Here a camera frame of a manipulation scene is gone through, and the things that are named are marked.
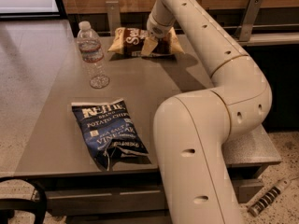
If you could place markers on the metal bracket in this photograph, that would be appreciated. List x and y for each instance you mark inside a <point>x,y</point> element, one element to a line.
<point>113,15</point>
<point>244,30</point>

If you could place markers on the white power strip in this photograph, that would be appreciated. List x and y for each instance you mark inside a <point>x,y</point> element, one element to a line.
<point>269,197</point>

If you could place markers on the clear plastic water bottle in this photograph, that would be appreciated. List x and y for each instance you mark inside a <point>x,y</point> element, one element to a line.
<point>92,55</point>

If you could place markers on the blue potato chip bag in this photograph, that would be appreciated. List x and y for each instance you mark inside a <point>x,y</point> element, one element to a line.
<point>108,131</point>

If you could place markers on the right metal bracket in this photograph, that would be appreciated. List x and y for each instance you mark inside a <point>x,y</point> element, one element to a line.
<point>244,30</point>

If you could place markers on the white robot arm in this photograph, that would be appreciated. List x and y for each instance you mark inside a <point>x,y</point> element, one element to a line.
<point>190,128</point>

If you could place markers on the black chair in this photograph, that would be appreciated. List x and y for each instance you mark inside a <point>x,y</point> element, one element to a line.
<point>37,208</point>

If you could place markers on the left metal bracket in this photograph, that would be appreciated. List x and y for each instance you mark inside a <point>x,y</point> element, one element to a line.
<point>113,15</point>

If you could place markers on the grey table drawer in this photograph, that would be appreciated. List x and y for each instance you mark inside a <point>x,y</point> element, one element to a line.
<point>112,194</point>

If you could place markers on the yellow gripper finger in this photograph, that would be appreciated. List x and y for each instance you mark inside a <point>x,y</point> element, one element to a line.
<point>150,43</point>

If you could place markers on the brown chip bag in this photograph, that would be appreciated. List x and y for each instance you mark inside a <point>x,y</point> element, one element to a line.
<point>129,42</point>

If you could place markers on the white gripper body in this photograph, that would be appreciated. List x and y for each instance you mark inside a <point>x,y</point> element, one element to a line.
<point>154,28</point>

